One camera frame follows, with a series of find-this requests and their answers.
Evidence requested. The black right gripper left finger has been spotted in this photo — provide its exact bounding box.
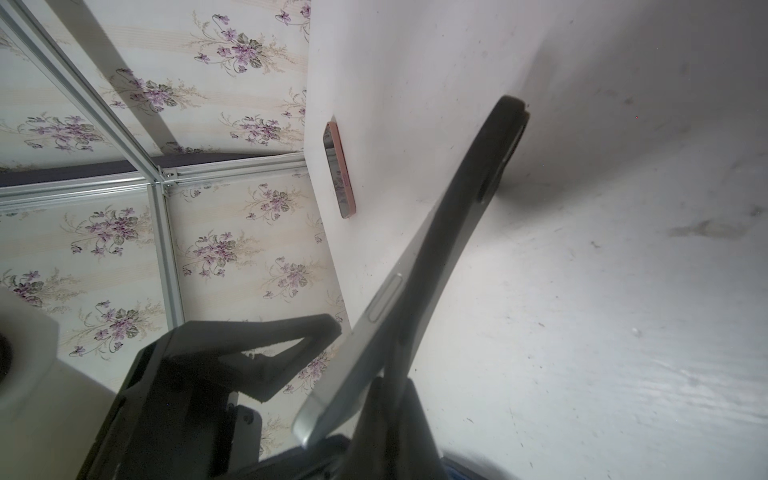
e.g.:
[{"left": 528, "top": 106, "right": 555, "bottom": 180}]
[{"left": 78, "top": 314, "right": 342, "bottom": 479}]

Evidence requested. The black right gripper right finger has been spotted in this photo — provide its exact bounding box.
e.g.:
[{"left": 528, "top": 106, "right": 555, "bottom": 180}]
[{"left": 337, "top": 378, "right": 449, "bottom": 480}]

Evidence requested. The black phone case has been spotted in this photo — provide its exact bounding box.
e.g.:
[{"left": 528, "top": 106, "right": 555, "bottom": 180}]
[{"left": 384, "top": 95, "right": 529, "bottom": 381}]

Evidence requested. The black phone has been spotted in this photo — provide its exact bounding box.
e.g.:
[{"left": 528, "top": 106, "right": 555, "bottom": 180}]
[{"left": 292, "top": 205, "right": 449, "bottom": 449}]

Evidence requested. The pink-edged phone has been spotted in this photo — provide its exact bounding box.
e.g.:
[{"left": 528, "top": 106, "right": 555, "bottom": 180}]
[{"left": 323, "top": 121, "right": 356, "bottom": 219}]

